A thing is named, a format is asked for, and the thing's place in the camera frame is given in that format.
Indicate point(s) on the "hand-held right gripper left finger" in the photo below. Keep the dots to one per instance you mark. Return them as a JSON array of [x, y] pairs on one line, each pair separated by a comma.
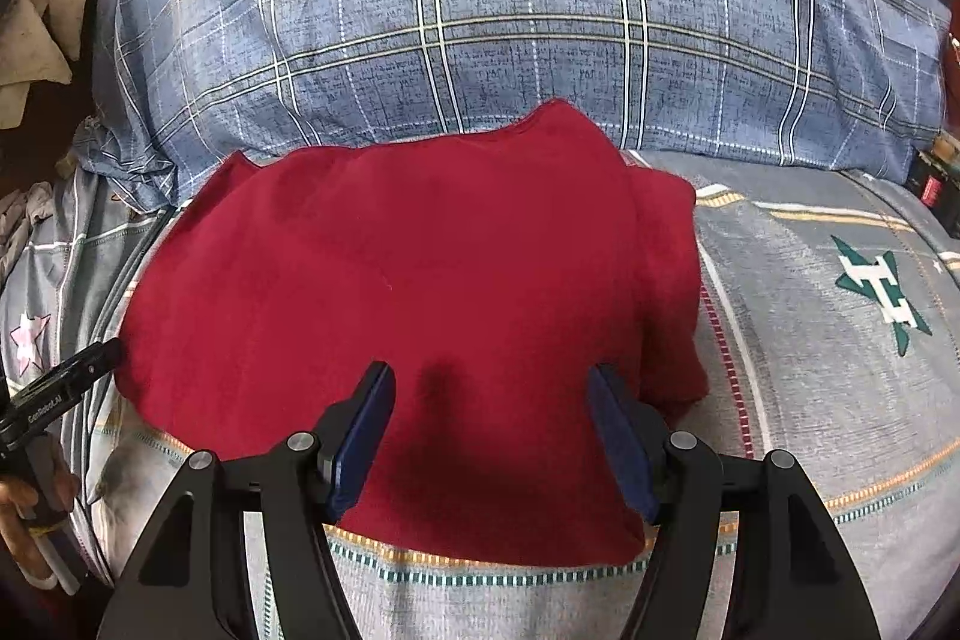
[[366, 437]]

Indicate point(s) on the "grey printed bedsheet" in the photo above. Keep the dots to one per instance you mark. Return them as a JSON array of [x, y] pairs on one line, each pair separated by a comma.
[[817, 385]]

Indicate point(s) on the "red garment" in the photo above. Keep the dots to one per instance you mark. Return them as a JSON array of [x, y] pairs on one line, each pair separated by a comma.
[[450, 280]]

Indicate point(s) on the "person's left hand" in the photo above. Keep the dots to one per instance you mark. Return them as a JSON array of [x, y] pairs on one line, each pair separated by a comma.
[[30, 520]]

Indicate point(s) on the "grey cloth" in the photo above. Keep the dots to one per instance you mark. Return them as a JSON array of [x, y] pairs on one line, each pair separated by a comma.
[[19, 227]]

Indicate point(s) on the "beige cloth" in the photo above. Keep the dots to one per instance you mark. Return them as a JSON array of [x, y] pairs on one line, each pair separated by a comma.
[[37, 33]]

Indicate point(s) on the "black box with red label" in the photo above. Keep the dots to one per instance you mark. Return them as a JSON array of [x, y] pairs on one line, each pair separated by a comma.
[[934, 179]]

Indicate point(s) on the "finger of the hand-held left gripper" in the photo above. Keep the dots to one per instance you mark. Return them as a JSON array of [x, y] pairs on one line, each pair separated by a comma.
[[94, 361]]

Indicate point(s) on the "blue plaid pillow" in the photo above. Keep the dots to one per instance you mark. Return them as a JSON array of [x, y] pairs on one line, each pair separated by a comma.
[[525, 10]]

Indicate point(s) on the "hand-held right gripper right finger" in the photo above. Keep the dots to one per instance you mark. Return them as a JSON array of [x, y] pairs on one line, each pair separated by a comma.
[[616, 437]]

